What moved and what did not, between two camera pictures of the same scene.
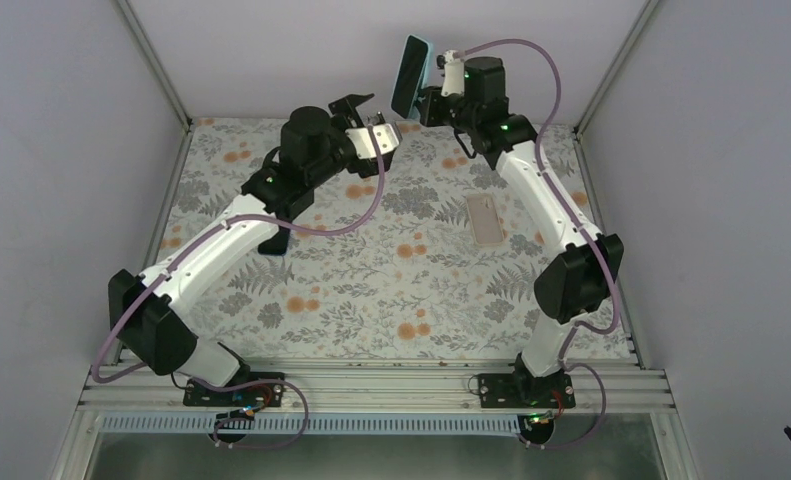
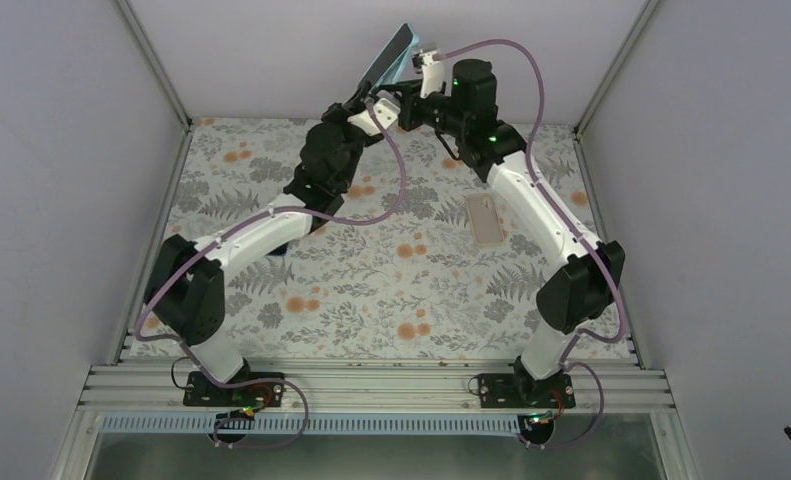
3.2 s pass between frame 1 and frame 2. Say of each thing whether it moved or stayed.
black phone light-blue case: moved
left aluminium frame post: stayed
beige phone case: stayed
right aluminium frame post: stayed
